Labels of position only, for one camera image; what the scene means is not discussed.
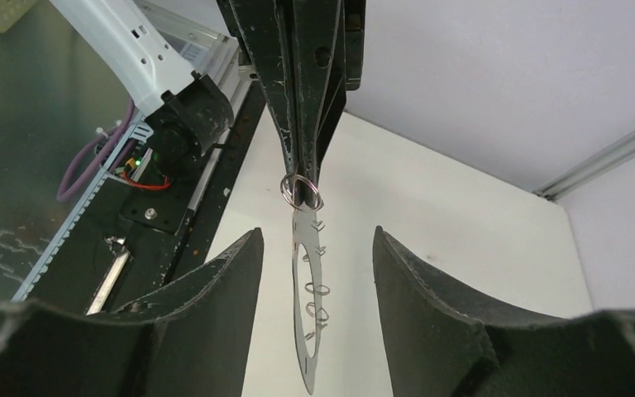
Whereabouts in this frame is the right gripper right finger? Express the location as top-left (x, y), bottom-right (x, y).
top-left (372, 227), bottom-right (635, 396)

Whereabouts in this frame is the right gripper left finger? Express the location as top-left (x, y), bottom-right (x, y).
top-left (0, 228), bottom-right (264, 396)

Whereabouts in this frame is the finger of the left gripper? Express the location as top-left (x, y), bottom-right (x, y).
top-left (217, 0), bottom-right (298, 174)
top-left (293, 1), bottom-right (366, 184)

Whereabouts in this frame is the silver split keyring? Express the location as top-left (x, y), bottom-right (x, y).
top-left (279, 174), bottom-right (324, 213)

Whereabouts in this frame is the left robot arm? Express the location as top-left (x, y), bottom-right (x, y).
top-left (55, 1), bottom-right (366, 184)

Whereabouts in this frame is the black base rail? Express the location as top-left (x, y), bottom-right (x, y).
top-left (14, 83), bottom-right (265, 313)

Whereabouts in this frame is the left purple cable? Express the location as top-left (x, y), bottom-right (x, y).
top-left (55, 98), bottom-right (138, 203)

